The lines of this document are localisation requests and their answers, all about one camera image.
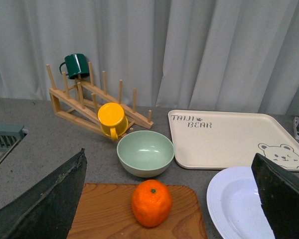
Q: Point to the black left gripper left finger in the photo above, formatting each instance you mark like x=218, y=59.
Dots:
x=46, y=210

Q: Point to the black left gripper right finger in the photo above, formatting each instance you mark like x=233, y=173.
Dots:
x=279, y=195

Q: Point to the white round plate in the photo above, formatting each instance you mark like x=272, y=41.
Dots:
x=234, y=205

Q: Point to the orange fruit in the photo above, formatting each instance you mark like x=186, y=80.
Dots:
x=151, y=203

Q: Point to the wooden cutting board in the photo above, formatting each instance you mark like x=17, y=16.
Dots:
x=104, y=212

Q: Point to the green dish drainer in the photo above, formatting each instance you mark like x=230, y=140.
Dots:
x=11, y=135

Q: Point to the beige bear tray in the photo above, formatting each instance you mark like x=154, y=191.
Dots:
x=218, y=140

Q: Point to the wooden dish rack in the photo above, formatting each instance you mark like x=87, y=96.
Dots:
x=78, y=104

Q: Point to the green bowl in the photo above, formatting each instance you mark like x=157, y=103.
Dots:
x=145, y=153

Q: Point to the yellow mug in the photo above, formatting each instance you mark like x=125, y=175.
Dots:
x=113, y=120

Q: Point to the grey curtain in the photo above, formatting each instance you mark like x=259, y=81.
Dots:
x=220, y=55

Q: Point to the dark green mug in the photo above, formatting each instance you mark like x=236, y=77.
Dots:
x=77, y=65

